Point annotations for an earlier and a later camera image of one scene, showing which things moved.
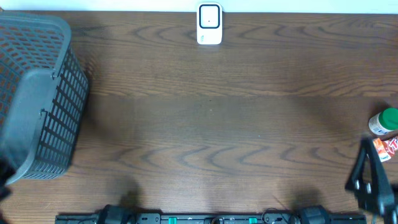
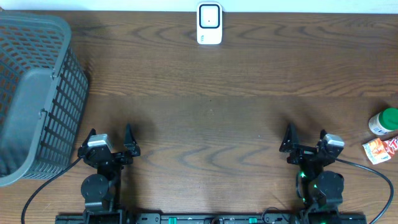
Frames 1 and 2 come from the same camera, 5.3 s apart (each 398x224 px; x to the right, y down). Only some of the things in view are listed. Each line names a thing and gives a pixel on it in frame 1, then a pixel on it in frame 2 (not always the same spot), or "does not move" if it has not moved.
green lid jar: x=384 y=122 does not move
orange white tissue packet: x=382 y=152 does not move
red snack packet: x=391 y=145 does not move
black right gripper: x=378 y=193 -> x=303 y=153
